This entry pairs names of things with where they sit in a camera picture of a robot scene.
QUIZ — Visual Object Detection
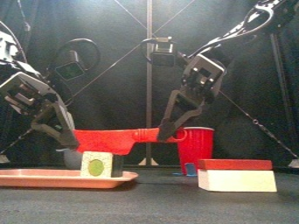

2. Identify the red toy knife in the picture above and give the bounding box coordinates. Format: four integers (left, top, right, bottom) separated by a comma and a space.
72, 127, 188, 157

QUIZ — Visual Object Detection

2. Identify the pink plastic tray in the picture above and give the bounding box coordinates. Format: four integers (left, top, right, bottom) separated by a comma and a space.
0, 168, 139, 190

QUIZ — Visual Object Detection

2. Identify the vertical metal frame pole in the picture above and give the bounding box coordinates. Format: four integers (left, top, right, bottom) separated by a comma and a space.
138, 0, 160, 167

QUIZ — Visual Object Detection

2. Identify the grey toy pot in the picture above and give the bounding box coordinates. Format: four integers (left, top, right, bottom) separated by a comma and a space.
55, 147, 86, 171

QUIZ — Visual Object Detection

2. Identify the white toy rice block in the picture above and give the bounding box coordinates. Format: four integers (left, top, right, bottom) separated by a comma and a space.
196, 169, 278, 193

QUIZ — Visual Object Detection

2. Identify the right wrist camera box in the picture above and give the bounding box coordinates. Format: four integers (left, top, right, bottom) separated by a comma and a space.
148, 37, 180, 68

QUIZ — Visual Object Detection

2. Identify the small blue toy piece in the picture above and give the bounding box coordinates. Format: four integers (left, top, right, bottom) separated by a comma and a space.
172, 162, 199, 178

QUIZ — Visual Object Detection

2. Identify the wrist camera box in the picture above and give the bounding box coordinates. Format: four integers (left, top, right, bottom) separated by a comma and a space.
52, 50, 88, 81
148, 37, 180, 68

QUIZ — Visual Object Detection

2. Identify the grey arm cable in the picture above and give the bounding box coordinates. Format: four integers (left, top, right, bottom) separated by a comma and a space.
190, 2, 275, 58

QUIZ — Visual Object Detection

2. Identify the slanted dark frame pole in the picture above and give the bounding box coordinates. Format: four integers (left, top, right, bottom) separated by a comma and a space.
267, 29, 295, 165

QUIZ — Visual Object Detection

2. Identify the black camera cable loop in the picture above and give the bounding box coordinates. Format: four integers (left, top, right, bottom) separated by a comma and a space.
58, 38, 102, 73

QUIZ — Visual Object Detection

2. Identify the diagonal frame brace wire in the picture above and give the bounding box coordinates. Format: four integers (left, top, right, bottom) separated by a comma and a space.
0, 0, 196, 155
112, 0, 299, 159

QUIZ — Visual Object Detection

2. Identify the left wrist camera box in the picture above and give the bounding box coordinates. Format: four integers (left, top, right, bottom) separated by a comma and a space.
52, 50, 88, 81

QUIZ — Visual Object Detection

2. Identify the toy sushi roll green centre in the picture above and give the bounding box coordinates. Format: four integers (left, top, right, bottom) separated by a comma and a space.
79, 150, 126, 179

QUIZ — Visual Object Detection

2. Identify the red plastic cup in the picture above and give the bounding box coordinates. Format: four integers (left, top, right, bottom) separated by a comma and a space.
176, 126, 216, 176

